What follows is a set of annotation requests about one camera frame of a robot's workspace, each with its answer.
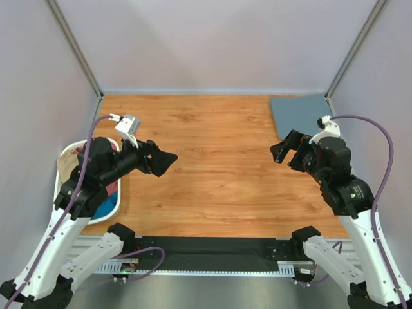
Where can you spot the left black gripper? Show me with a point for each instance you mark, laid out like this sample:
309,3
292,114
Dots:
147,158

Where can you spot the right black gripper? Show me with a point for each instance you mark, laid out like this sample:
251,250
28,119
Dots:
297,150

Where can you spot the beige t shirt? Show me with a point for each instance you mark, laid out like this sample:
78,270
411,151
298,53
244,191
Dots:
68,160

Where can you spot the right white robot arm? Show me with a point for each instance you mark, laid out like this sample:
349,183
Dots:
378,283

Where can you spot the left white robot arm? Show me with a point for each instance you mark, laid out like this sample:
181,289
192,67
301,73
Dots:
48,281

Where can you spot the folded grey-blue t shirt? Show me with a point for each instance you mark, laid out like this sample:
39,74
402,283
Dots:
299,113

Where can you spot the pink t shirt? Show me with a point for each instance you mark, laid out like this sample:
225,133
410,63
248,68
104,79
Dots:
113,187

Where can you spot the blue t shirt in basket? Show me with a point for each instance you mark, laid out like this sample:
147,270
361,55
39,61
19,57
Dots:
106,207

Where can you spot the white laundry basket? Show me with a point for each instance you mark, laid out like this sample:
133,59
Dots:
117,209

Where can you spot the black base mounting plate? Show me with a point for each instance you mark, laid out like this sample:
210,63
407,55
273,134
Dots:
222,253

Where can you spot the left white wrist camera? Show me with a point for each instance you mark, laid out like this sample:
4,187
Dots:
126,127

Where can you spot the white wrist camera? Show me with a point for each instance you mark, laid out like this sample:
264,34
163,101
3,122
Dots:
126,127
327,128

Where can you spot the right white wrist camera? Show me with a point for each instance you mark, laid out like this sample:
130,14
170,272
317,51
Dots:
327,128

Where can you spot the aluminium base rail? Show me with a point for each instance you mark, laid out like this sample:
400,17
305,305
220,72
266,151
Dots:
84,242

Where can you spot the grey slotted cable duct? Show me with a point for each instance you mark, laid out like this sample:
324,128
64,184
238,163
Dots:
125,269

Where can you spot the right aluminium frame post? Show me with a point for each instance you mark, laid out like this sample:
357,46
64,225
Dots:
361,37

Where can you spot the aluminium frame post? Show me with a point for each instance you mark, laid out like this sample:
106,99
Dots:
361,37
62,23

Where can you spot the left aluminium frame post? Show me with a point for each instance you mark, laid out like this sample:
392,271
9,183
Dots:
62,23

